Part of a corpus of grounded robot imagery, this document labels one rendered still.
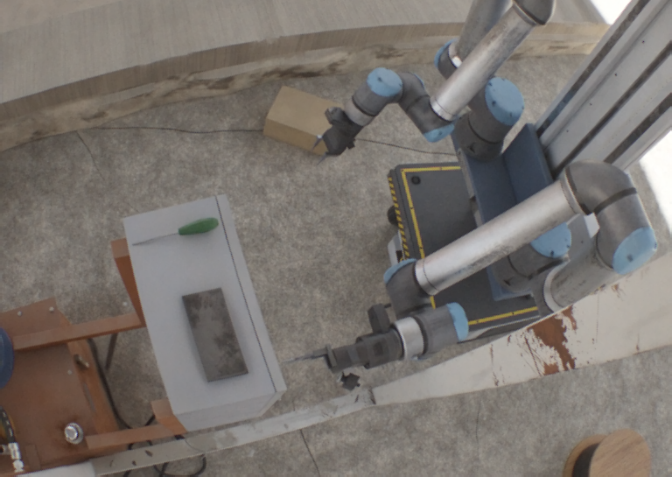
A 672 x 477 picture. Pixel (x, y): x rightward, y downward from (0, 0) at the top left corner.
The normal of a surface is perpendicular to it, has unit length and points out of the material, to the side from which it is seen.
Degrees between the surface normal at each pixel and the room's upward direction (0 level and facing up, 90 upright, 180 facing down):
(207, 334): 0
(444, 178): 0
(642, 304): 99
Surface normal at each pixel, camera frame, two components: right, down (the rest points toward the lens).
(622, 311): -0.95, 0.28
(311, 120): 0.18, -0.41
